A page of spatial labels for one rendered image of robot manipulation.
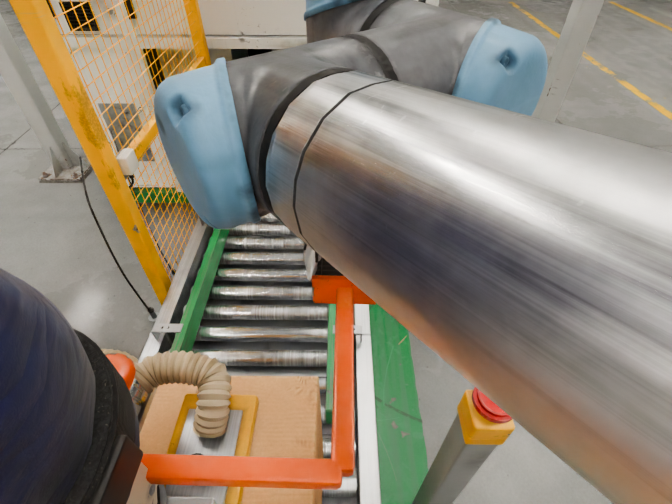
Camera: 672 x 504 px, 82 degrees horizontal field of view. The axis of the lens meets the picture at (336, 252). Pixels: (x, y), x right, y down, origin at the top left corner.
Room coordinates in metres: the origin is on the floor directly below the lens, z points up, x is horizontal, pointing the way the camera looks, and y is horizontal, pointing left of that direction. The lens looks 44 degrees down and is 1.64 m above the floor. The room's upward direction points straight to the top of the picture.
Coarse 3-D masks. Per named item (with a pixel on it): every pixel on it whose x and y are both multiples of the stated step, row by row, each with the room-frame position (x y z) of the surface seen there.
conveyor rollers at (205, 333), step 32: (256, 224) 1.29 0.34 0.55; (224, 256) 1.10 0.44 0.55; (256, 256) 1.10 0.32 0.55; (288, 256) 1.10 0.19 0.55; (192, 288) 0.93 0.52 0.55; (224, 288) 0.93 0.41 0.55; (256, 288) 0.93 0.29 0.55; (288, 288) 0.93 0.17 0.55; (224, 352) 0.66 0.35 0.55; (256, 352) 0.66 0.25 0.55; (288, 352) 0.66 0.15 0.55; (320, 352) 0.67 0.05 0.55; (320, 384) 0.56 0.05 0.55; (352, 480) 0.30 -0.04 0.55
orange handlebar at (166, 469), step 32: (352, 288) 0.33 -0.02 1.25; (352, 320) 0.28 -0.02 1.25; (352, 352) 0.23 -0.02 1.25; (128, 384) 0.20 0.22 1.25; (352, 384) 0.20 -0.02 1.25; (352, 416) 0.16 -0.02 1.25; (352, 448) 0.13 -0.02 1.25; (160, 480) 0.11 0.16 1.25; (192, 480) 0.11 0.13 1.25; (224, 480) 0.11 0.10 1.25; (256, 480) 0.11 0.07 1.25; (288, 480) 0.11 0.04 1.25; (320, 480) 0.11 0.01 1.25
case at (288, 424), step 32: (192, 384) 0.35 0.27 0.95; (256, 384) 0.35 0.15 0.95; (288, 384) 0.35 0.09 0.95; (160, 416) 0.29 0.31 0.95; (256, 416) 0.29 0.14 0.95; (288, 416) 0.29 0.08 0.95; (320, 416) 0.35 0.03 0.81; (160, 448) 0.24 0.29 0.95; (256, 448) 0.24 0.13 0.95; (288, 448) 0.24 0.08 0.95; (320, 448) 0.31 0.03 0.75
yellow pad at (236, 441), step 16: (192, 400) 0.24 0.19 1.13; (240, 400) 0.24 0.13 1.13; (256, 400) 0.24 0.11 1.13; (192, 416) 0.21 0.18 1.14; (240, 416) 0.21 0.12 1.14; (176, 432) 0.19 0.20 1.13; (192, 432) 0.19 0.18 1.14; (240, 432) 0.19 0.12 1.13; (176, 448) 0.17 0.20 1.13; (192, 448) 0.17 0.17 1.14; (208, 448) 0.17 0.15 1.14; (224, 448) 0.17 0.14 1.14; (240, 448) 0.17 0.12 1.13; (176, 496) 0.12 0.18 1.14; (192, 496) 0.12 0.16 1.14; (208, 496) 0.12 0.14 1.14; (224, 496) 0.12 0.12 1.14; (240, 496) 0.12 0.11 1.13
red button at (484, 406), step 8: (472, 392) 0.30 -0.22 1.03; (480, 392) 0.29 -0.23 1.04; (472, 400) 0.29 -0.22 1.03; (480, 400) 0.28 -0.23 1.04; (488, 400) 0.28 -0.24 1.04; (480, 408) 0.27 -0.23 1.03; (488, 408) 0.27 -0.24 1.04; (496, 408) 0.27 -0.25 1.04; (488, 416) 0.26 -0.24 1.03; (496, 416) 0.26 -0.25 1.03; (504, 416) 0.26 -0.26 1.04
